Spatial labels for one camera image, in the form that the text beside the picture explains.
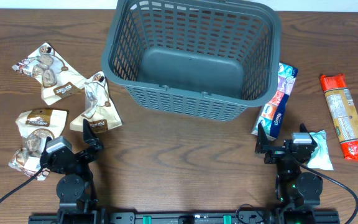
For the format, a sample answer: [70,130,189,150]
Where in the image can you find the small teal wipes packet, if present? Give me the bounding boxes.
[307,130,334,170]

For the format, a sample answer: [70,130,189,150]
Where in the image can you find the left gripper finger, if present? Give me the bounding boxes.
[44,136,52,152]
[83,119,98,145]

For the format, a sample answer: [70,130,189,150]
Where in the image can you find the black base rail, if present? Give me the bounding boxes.
[28,211,341,224]

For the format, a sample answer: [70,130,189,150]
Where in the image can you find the Kleenex tissue multipack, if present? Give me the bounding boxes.
[251,63,298,141]

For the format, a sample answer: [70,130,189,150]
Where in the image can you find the treat bag beige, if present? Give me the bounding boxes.
[70,71,122,133]

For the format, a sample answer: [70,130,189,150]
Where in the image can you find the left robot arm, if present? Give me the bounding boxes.
[40,119,108,224]

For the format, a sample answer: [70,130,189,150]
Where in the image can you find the treat bag top left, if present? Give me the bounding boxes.
[12,42,86,105]

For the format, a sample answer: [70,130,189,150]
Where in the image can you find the grey plastic basket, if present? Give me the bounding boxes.
[101,0,282,121]

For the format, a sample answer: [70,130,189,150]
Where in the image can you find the treat bag bottom left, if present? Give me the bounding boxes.
[8,109,68,177]

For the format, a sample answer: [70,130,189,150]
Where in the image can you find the spaghetti pack red ends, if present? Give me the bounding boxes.
[319,73,358,161]

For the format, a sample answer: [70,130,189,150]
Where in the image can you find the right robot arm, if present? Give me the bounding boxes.
[255,124,323,223]

